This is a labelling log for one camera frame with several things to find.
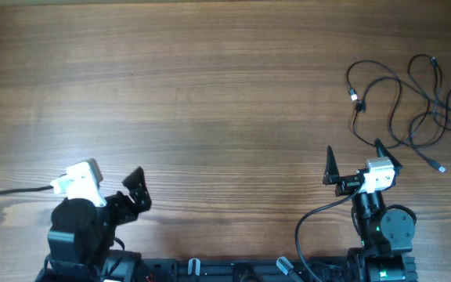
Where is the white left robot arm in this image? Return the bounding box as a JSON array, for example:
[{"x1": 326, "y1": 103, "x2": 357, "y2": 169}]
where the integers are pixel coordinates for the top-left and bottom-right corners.
[{"x1": 36, "y1": 167, "x2": 153, "y2": 281}]

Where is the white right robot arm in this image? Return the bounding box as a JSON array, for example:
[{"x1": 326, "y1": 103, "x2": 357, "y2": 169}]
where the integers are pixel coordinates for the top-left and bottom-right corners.
[{"x1": 317, "y1": 139, "x2": 418, "y2": 282}]

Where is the black right camera cable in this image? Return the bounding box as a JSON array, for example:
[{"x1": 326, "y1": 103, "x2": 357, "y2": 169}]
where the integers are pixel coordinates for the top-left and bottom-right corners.
[{"x1": 294, "y1": 183, "x2": 366, "y2": 282}]

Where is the black camera cable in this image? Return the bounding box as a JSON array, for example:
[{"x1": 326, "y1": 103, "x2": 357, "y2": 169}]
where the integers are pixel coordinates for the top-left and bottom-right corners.
[
  {"x1": 294, "y1": 183, "x2": 366, "y2": 282},
  {"x1": 0, "y1": 186, "x2": 54, "y2": 204}
]

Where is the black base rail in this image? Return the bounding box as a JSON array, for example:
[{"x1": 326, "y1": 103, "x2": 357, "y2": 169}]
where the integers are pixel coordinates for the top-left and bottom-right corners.
[{"x1": 142, "y1": 256, "x2": 360, "y2": 282}]

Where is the black left camera cable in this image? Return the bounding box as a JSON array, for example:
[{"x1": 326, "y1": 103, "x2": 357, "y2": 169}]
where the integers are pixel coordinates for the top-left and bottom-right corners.
[{"x1": 0, "y1": 186, "x2": 54, "y2": 204}]

